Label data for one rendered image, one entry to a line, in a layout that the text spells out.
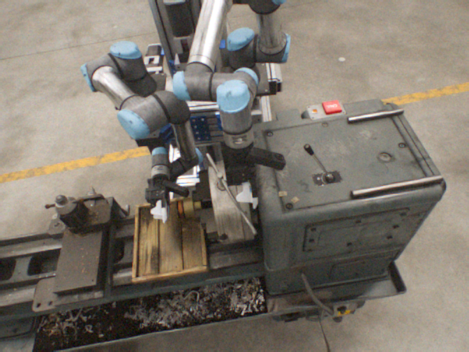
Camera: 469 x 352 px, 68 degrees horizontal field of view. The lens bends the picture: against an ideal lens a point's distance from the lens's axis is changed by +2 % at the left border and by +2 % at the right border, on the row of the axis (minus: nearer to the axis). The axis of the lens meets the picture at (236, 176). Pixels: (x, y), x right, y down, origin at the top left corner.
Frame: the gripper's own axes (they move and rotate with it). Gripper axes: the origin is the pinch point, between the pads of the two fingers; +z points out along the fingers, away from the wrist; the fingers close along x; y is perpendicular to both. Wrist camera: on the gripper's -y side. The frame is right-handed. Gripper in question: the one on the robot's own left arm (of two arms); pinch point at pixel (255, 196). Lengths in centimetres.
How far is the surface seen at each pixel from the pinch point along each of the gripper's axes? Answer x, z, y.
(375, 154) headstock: -16.3, 4.9, -43.3
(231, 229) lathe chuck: -7.1, 20.0, 9.1
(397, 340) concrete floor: -10, 136, -70
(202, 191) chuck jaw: -23.3, 14.3, 17.9
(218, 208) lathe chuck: -10.1, 12.0, 12.0
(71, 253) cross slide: -21, 33, 74
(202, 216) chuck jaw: -16.1, 20.6, 19.3
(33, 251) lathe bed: -33, 41, 97
